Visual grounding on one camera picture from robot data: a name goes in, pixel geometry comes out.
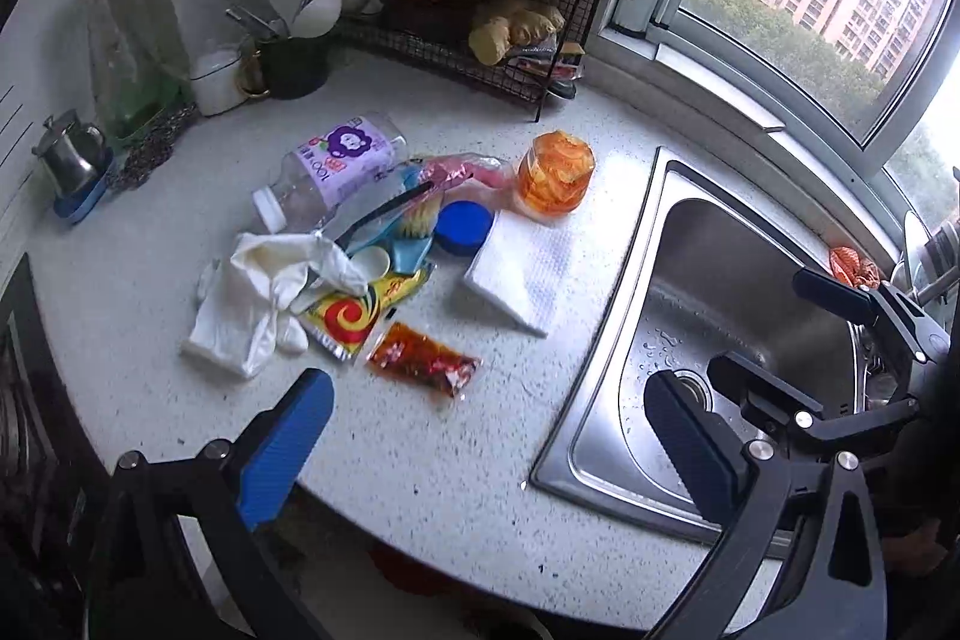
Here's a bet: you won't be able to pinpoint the yellow snack packet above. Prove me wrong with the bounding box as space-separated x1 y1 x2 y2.
300 265 436 363

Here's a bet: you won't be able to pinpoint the white sugar bowl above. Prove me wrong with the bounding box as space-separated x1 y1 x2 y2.
187 49 248 118

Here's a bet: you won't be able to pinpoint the dark scouring pad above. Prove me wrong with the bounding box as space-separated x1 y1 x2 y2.
105 104 197 191

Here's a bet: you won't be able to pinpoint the blue dish brush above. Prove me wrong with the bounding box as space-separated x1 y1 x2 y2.
322 181 443 275

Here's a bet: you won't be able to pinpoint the white paper towel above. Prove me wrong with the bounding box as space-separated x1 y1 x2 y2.
463 209 578 336

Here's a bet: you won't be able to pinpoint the red seasoning packets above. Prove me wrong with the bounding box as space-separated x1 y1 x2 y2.
506 40 586 82

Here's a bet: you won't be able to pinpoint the red chili bag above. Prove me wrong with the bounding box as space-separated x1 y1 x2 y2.
386 0 481 41

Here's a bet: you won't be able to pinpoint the purple label juice bottle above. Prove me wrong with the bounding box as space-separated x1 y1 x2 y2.
251 113 410 234

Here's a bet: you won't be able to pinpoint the metal tongs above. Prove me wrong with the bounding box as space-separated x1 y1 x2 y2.
225 2 282 41

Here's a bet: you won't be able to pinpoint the stainless steel sink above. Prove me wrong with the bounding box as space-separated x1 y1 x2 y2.
529 145 923 543

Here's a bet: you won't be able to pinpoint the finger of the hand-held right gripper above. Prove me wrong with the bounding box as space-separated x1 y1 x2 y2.
706 351 920 461
793 267 953 365

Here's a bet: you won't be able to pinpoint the orange plastic jar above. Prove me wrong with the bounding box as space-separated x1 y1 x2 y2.
517 131 597 225

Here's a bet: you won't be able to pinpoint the black utensil mug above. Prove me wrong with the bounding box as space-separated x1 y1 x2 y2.
238 34 332 101

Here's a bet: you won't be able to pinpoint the glass carafe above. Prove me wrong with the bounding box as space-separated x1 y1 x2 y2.
73 0 162 135

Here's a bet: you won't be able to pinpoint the red sauce packet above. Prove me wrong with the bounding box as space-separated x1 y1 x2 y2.
365 321 482 399

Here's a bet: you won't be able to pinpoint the ginger root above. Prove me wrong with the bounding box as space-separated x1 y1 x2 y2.
469 0 565 65

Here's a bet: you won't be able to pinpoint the blue round lid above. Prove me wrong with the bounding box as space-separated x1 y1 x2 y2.
435 200 496 256

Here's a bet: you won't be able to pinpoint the orange mesh scrubber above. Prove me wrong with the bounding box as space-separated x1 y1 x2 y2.
829 246 880 289

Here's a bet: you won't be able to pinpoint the pink wrapper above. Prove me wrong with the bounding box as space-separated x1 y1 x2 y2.
409 152 515 191

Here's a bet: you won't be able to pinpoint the chrome faucet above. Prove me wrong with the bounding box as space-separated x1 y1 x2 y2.
892 209 960 311

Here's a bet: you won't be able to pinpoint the green dish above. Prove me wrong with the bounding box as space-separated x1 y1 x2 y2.
112 77 185 146

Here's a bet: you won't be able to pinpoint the white plastic spoon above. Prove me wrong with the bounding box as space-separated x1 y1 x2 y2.
346 246 391 281

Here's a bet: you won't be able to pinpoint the blue tray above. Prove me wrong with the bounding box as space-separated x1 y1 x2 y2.
51 149 117 226

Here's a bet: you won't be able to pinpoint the white rubber glove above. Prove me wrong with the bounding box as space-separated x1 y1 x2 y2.
180 233 370 378

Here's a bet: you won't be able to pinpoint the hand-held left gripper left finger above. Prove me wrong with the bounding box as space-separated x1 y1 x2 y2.
90 368 336 640

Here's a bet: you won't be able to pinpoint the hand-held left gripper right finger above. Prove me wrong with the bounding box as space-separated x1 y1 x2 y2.
643 370 890 640

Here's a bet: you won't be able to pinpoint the black gas stove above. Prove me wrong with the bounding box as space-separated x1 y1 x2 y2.
0 254 106 611

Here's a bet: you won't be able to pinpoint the steel teapot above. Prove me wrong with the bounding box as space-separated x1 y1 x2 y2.
31 111 110 199

